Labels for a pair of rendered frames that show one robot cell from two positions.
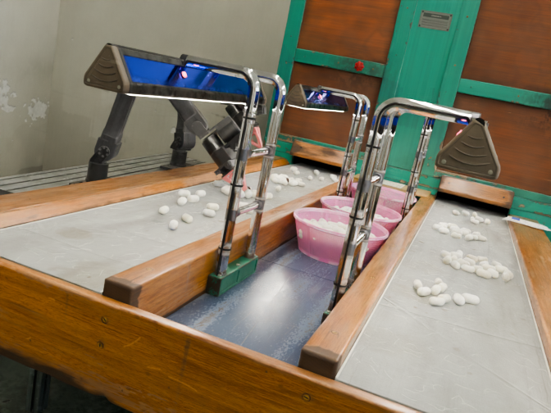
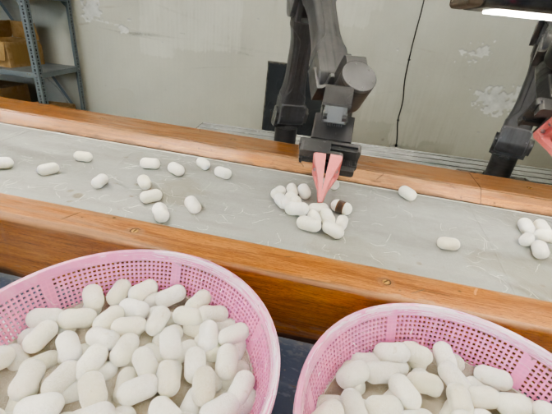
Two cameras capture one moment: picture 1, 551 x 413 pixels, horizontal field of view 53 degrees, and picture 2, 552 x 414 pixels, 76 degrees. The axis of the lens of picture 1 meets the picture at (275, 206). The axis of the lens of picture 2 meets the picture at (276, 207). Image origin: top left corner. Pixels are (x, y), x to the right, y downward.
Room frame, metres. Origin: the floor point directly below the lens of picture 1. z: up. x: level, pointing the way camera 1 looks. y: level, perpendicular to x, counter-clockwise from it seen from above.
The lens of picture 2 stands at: (1.57, -0.39, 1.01)
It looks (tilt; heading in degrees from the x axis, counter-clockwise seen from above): 28 degrees down; 80
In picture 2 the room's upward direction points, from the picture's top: 7 degrees clockwise
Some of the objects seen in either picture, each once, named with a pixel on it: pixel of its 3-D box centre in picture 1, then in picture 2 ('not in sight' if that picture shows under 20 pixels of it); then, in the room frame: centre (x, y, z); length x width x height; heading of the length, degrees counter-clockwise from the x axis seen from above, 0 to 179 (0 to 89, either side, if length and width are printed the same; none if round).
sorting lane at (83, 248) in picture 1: (243, 198); (302, 215); (1.70, 0.10, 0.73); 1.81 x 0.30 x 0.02; 162
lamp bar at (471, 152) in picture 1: (474, 138); not in sight; (1.01, -0.32, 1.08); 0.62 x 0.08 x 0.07; 162
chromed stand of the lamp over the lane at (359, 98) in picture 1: (331, 150); not in sight; (2.07, -0.16, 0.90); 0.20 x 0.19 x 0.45; 162
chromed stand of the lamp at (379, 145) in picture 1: (405, 222); not in sight; (1.03, -0.25, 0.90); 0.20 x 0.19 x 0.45; 162
